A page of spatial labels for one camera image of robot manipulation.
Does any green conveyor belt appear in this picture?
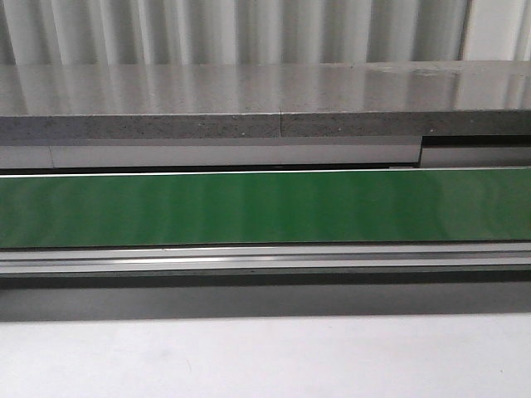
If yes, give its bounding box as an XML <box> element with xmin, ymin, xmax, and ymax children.
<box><xmin>1</xmin><ymin>167</ymin><xmax>530</xmax><ymax>249</ymax></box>

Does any grey stone-look countertop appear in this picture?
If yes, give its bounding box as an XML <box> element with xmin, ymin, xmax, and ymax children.
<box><xmin>1</xmin><ymin>61</ymin><xmax>530</xmax><ymax>141</ymax></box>

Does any white pleated curtain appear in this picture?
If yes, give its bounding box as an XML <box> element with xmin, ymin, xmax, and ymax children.
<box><xmin>1</xmin><ymin>1</ymin><xmax>530</xmax><ymax>65</ymax></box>

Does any aluminium conveyor frame rail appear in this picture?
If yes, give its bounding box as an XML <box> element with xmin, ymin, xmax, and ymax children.
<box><xmin>1</xmin><ymin>241</ymin><xmax>530</xmax><ymax>289</ymax></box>

